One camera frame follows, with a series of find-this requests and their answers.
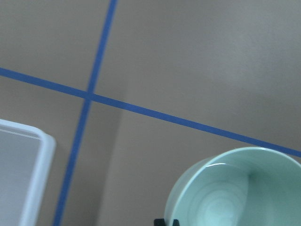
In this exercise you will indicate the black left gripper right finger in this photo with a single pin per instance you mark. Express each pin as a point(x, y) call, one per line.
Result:
point(175, 222)

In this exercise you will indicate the clear plastic storage box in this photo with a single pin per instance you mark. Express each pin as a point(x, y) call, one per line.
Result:
point(26, 154)

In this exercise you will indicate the green ceramic bowl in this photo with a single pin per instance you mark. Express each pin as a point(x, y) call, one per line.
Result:
point(249, 186)

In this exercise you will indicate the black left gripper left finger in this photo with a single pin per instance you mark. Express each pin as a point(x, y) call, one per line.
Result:
point(159, 222)

